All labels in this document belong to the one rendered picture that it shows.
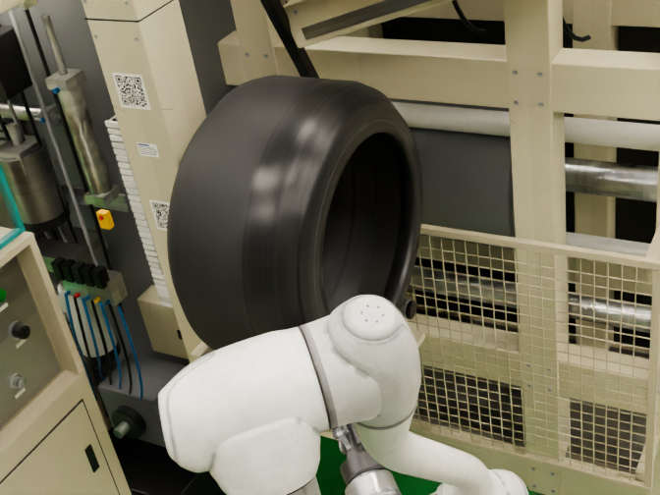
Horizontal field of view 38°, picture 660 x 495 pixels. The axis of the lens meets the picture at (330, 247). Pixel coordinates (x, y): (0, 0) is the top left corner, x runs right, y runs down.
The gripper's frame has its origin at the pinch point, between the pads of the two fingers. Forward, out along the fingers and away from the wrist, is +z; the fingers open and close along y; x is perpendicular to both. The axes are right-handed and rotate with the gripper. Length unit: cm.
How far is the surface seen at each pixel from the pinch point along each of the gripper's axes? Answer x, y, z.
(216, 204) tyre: -0.1, -28.0, 27.4
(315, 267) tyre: 9.8, -16.8, 12.6
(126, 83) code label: -7, -33, 61
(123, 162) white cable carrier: -19, -16, 60
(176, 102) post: -1, -26, 57
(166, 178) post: -11, -15, 51
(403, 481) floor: -16, 122, 21
